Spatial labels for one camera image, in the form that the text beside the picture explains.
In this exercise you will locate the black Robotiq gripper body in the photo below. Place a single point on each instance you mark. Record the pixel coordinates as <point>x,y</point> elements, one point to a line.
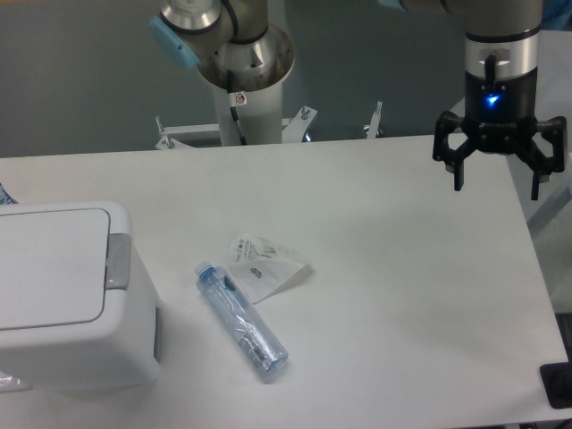
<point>500,119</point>

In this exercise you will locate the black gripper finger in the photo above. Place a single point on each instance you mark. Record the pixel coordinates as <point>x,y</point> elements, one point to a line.
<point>543,149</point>
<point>453,159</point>

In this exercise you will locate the white trash can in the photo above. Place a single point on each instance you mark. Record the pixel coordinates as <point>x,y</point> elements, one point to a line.
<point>78,307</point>

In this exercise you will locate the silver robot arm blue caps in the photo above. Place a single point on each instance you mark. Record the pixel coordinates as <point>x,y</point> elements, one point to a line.
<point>502,37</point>

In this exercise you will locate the clear crumpled plastic bag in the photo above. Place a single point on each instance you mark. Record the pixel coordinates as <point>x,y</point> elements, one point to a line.
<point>263,268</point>

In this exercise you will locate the black device at table edge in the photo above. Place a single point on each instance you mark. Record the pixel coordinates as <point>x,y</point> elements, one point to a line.
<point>556,379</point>

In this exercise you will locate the clear plastic water bottle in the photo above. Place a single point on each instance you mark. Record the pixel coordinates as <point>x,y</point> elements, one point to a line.
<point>258,343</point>

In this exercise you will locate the blue patterned item left edge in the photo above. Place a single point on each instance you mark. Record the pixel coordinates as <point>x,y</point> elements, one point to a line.
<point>5,197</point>

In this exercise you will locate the clear plastic wrapper bottom left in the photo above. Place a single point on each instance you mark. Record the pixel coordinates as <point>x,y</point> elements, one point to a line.
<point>9,383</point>

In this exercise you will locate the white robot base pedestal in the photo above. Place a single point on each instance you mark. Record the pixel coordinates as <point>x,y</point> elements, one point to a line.
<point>241,111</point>

